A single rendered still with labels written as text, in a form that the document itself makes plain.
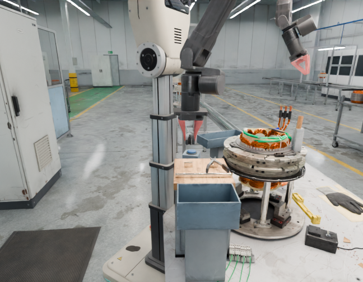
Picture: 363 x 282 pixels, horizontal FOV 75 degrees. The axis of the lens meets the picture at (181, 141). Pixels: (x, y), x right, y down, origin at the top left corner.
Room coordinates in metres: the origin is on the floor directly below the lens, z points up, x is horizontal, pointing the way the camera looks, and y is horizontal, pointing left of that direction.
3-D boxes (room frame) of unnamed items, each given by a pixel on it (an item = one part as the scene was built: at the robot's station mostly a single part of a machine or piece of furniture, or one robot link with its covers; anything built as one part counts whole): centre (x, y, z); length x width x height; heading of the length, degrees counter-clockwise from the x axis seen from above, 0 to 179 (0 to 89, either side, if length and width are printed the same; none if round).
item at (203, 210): (0.59, -0.07, 0.92); 0.17 x 0.11 x 0.28; 91
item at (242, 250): (0.65, -0.20, 0.80); 0.10 x 0.05 x 0.04; 80
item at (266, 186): (0.79, -0.32, 0.91); 0.02 x 0.02 x 0.21
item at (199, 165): (0.74, -0.07, 1.05); 0.20 x 0.19 x 0.02; 1
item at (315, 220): (0.93, -0.56, 0.80); 0.22 x 0.04 x 0.03; 179
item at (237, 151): (0.92, -0.34, 1.09); 0.32 x 0.32 x 0.01
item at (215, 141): (1.18, -0.21, 0.92); 0.25 x 0.11 x 0.28; 115
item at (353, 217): (1.00, -0.78, 0.78); 0.31 x 0.19 x 0.01; 6
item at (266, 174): (0.91, -0.34, 1.05); 0.29 x 0.29 x 0.06
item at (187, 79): (0.72, -0.03, 1.36); 0.07 x 0.06 x 0.07; 59
